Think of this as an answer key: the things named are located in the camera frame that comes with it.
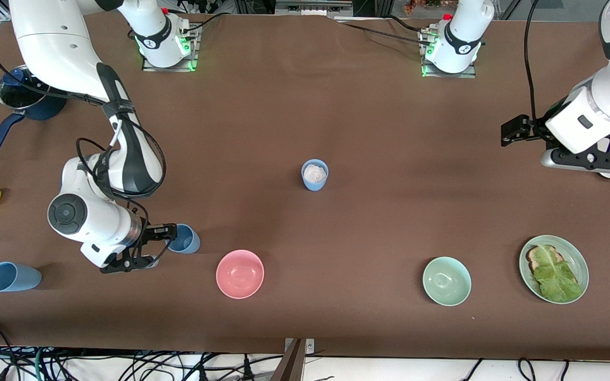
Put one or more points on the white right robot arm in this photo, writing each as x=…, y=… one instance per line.
x=56, y=42

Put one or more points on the pale green bowl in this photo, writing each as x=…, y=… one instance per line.
x=446, y=281

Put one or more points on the pale green plate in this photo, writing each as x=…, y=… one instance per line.
x=575, y=259

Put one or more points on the black left camera bracket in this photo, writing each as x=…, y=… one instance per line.
x=601, y=159

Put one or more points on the crumpled white tissue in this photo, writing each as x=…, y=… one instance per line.
x=315, y=172

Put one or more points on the orange artificial flowers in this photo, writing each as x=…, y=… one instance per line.
x=424, y=5

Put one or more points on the blue cup lying sideways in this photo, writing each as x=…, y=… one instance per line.
x=14, y=277

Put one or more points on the silver metal mounting plate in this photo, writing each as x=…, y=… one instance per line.
x=310, y=346

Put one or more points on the dark camera stand pole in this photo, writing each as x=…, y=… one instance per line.
x=289, y=368

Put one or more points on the blue cup holding tissue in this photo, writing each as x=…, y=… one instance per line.
x=314, y=185

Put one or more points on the black right camera bracket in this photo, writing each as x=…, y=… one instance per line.
x=125, y=264

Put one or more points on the pink bowl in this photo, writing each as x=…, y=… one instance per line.
x=240, y=273

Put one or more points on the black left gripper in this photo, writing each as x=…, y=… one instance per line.
x=531, y=129

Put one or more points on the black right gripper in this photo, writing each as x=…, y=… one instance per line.
x=150, y=233

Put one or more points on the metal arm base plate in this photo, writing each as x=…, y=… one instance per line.
x=195, y=58
x=469, y=75

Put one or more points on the silver aluminium frame rail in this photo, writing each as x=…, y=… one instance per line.
x=313, y=7

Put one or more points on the black camera bracket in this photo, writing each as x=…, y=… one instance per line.
x=125, y=264
x=601, y=159

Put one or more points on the green lettuce leaf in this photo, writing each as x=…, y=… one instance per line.
x=556, y=278

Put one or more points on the glass saucepan lid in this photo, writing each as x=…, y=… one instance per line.
x=14, y=98

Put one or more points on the toasted bread slice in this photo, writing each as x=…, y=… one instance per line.
x=534, y=259

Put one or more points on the dark blue saucepan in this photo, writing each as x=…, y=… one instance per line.
x=51, y=108

